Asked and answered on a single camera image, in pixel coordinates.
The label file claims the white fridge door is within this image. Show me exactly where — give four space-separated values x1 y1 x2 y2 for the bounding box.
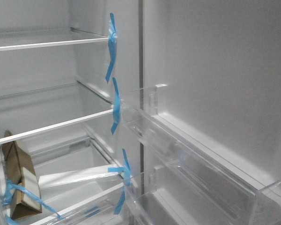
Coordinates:
140 0 281 225

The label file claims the lower clear door bin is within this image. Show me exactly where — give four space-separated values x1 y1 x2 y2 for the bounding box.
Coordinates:
136 165 255 225

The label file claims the clear door bin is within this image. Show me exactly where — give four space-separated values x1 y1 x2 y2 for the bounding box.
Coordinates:
136 165 255 225
120 84 281 225

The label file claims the lower glass fridge shelf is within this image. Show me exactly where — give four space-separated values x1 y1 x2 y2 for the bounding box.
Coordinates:
25 136 137 225

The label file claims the glass fridge shelf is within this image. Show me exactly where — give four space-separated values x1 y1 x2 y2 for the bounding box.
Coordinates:
25 136 137 225
0 28 109 51
0 82 111 139

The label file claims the middle glass fridge shelf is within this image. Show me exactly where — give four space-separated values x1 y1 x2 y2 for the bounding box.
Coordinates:
0 82 111 139

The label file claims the top glass fridge shelf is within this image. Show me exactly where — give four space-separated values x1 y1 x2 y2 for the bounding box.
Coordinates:
0 28 109 51

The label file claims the upper clear door bin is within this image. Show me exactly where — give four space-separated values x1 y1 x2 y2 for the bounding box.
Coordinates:
120 84 281 225

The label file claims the middle blue tape strip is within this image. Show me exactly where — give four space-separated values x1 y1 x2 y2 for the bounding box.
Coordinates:
111 77 121 135

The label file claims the blue tape strip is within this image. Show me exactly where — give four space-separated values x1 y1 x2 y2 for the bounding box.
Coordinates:
111 77 121 135
107 148 131 215
0 137 63 225
105 13 118 83

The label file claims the lower blue tape strip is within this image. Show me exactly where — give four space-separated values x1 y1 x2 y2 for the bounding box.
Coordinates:
107 148 131 215

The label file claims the top blue tape strip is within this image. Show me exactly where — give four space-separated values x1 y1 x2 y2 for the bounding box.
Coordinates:
105 13 118 83

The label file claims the clear crisper drawer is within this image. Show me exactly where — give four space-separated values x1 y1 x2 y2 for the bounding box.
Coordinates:
38 164 126 189

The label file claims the brown cardboard box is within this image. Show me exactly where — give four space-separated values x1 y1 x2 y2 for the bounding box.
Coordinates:
2 141 42 220

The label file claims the left blue tape strip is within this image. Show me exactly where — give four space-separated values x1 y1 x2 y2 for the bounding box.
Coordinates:
0 137 63 225

